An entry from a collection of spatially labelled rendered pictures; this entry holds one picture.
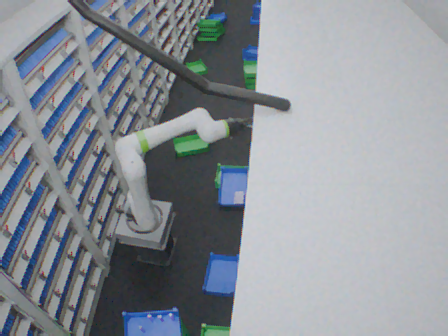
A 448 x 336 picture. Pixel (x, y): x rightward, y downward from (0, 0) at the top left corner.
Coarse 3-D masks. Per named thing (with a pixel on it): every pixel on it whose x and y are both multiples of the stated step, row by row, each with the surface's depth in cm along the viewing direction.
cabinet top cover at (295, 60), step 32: (288, 0) 125; (288, 32) 100; (320, 32) 100; (288, 64) 84; (320, 64) 84; (288, 96) 74; (320, 96) 73; (256, 128) 67; (288, 128) 66; (320, 128) 66; (352, 128) 65
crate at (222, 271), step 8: (216, 256) 248; (224, 256) 246; (232, 256) 245; (208, 264) 242; (216, 264) 247; (224, 264) 247; (232, 264) 246; (208, 272) 241; (216, 272) 242; (224, 272) 242; (232, 272) 241; (208, 280) 238; (216, 280) 237; (224, 280) 237; (232, 280) 236; (208, 288) 233; (216, 288) 233; (224, 288) 232; (232, 288) 232; (224, 296) 228; (232, 296) 226
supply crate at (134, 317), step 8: (144, 312) 174; (152, 312) 175; (160, 312) 175; (168, 312) 176; (176, 312) 174; (128, 320) 176; (136, 320) 176; (144, 320) 176; (160, 320) 176; (168, 320) 176; (176, 320) 176; (128, 328) 172; (136, 328) 172; (144, 328) 172; (152, 328) 172; (160, 328) 172; (168, 328) 172; (176, 328) 172
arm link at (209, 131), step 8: (200, 120) 192; (208, 120) 191; (224, 120) 193; (200, 128) 190; (208, 128) 187; (216, 128) 188; (224, 128) 191; (200, 136) 190; (208, 136) 188; (216, 136) 189; (224, 136) 193
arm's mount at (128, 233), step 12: (156, 204) 240; (168, 204) 240; (168, 216) 236; (120, 228) 226; (132, 228) 226; (156, 228) 227; (168, 228) 236; (120, 240) 230; (132, 240) 226; (144, 240) 222; (156, 240) 221
